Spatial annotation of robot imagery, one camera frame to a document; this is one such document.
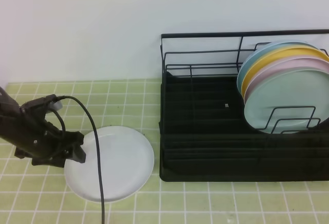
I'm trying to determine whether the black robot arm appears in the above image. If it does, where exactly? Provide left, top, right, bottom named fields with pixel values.
left=1, top=89, right=86, bottom=167

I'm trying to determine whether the mint green plate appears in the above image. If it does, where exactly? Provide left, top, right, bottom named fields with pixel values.
left=244, top=67, right=328, bottom=134

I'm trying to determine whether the yellow plate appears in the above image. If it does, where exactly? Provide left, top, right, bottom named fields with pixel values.
left=237, top=45, right=328, bottom=97

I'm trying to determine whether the light blue plate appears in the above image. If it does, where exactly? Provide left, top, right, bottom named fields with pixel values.
left=236, top=40, right=318, bottom=93

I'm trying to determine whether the black cable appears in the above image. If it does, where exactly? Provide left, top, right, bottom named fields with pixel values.
left=50, top=95, right=106, bottom=224

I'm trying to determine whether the black wire dish rack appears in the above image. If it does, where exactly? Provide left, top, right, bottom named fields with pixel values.
left=159, top=29, right=328, bottom=182

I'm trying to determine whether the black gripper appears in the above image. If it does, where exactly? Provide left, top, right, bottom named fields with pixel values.
left=1, top=94, right=86, bottom=167

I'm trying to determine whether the white plate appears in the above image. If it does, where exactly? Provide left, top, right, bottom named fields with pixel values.
left=64, top=126, right=154, bottom=202

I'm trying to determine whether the pink plate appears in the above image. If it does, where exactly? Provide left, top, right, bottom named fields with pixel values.
left=242, top=55, right=328, bottom=103

